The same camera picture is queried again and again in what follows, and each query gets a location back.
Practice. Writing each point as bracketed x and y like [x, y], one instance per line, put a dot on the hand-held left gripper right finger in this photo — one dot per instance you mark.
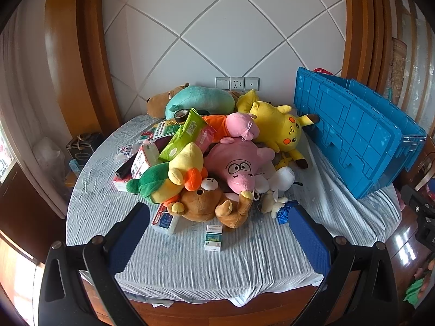
[306, 239]

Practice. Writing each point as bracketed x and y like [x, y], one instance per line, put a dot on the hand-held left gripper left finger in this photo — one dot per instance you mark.
[129, 239]

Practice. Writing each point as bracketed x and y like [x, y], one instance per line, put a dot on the teal green plush toy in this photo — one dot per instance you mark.
[200, 100]

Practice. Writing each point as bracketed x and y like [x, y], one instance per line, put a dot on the round wooden desktop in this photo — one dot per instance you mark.
[210, 313]

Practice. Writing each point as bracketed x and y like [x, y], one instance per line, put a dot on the blue plastic wrapper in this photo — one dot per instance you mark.
[283, 215]

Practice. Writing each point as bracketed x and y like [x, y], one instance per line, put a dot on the small cream plush toy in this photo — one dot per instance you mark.
[272, 203]

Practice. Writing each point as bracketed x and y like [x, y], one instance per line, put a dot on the pink white box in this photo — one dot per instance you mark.
[120, 185]

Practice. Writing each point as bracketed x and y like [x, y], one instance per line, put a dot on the green cloth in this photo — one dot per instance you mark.
[414, 290]

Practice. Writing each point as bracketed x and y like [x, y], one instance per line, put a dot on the white plush toy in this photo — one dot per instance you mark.
[282, 176]

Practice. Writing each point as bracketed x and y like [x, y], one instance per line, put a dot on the black tube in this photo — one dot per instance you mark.
[124, 170]

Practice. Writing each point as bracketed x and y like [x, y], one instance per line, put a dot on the striped grey tablecloth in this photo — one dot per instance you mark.
[238, 268]

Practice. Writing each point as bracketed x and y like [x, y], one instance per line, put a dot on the white red box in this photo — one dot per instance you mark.
[142, 159]

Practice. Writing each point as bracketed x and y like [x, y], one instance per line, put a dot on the brown bear plush toy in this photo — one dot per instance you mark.
[204, 200]

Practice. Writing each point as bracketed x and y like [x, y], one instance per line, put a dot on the small green white medicine box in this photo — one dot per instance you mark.
[214, 239]

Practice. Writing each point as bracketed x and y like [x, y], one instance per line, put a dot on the white plastic packet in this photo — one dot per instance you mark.
[127, 151]

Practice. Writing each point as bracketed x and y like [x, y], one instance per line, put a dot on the small light blue box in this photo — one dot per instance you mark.
[75, 166]

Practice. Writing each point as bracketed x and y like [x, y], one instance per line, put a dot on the yellow duck plush green wings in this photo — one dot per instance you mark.
[183, 166]

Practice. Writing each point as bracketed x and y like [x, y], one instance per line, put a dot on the pink starfish plush toy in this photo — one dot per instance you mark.
[238, 163]

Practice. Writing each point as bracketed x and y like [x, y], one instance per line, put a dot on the small red green box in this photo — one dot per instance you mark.
[145, 136]

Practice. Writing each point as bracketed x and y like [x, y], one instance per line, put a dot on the green snack packet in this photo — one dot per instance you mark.
[183, 139]

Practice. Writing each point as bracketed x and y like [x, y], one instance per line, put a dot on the blue plastic crate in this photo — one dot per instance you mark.
[356, 129]

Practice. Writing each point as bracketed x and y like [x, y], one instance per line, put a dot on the yellow mouse plush toy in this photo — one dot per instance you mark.
[275, 125]

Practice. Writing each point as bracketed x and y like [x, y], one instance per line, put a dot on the pink pig plush orange outfit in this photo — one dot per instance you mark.
[238, 125]

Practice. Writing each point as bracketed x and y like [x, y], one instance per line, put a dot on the brown tape roll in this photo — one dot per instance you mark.
[180, 115]

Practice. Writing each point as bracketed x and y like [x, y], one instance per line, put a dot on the brown capybara plush toy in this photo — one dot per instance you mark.
[159, 103]

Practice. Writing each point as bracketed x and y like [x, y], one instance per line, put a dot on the yellow green plush toy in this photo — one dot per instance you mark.
[246, 102]

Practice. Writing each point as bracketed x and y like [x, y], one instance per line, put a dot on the patterned curtain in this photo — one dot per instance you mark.
[404, 68]

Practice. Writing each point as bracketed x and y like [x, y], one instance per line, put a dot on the white sheer curtain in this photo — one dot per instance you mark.
[20, 91]

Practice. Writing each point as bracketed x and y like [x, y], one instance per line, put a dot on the white single-hole wall plate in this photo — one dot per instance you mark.
[252, 84]

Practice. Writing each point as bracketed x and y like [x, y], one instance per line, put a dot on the white five-hole wall socket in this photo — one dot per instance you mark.
[237, 84]

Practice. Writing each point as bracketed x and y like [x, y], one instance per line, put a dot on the white wall switch plate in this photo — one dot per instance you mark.
[223, 83]

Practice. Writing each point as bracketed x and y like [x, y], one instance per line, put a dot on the curved wooden wall frame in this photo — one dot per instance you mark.
[363, 23]
[78, 57]

